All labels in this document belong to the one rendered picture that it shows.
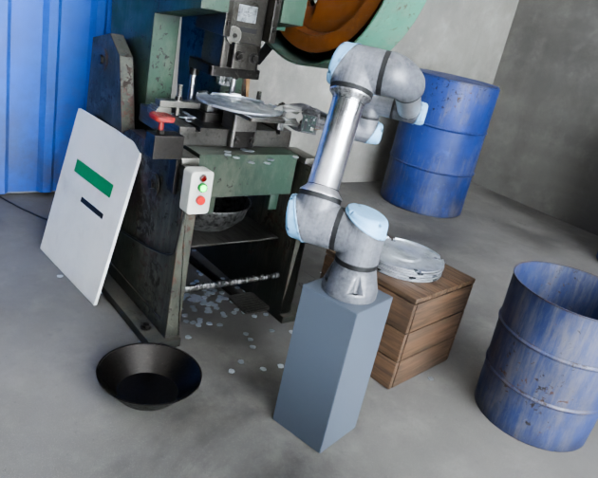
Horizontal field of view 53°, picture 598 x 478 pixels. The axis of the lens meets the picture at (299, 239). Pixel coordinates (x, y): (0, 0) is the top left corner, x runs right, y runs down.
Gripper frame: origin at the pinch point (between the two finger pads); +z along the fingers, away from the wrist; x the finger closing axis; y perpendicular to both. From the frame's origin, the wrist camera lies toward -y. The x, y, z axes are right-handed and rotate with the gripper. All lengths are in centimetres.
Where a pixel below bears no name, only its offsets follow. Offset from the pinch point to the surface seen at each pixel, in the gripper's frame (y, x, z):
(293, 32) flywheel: -37.0, -24.1, -0.4
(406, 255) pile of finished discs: 8, 39, -54
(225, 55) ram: 0.4, -14.8, 19.7
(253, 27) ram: -5.3, -24.5, 12.5
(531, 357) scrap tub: 46, 49, -89
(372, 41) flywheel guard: -7.5, -28.1, -26.7
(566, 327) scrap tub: 50, 35, -94
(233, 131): 6.8, 7.7, 13.0
